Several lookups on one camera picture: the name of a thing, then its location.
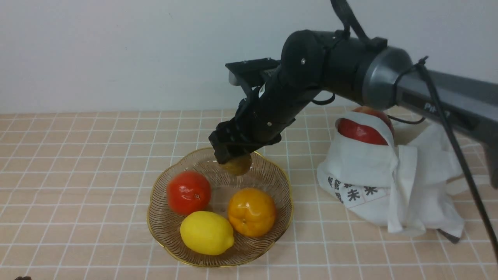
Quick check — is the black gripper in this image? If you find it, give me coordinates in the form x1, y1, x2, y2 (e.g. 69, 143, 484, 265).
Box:
209, 73, 321, 164

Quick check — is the brown kiwi fruit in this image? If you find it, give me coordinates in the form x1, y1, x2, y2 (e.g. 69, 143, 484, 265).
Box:
220, 154, 252, 177

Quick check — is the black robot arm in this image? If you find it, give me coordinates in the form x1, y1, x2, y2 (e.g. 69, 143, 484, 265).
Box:
209, 30, 498, 187

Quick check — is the gold-rimmed glass fruit bowl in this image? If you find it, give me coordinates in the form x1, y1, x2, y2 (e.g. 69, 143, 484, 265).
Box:
147, 148, 294, 268

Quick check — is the white fabric bag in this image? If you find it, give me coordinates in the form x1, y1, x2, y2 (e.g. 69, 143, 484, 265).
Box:
317, 112, 468, 243

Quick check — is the orange persimmon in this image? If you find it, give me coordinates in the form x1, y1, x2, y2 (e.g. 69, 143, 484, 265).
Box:
228, 187, 277, 238

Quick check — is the red apple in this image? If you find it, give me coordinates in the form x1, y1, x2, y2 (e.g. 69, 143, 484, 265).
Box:
337, 106, 395, 145

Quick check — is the red pomegranate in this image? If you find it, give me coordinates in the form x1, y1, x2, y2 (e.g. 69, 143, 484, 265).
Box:
167, 170, 211, 215

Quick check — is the yellow lemon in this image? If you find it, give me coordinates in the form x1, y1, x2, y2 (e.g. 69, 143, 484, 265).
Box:
180, 211, 235, 256

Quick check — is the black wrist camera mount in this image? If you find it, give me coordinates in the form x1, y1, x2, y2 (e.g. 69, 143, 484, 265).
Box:
225, 58, 281, 97

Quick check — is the black cable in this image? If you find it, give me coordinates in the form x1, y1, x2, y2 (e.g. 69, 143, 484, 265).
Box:
393, 56, 498, 261

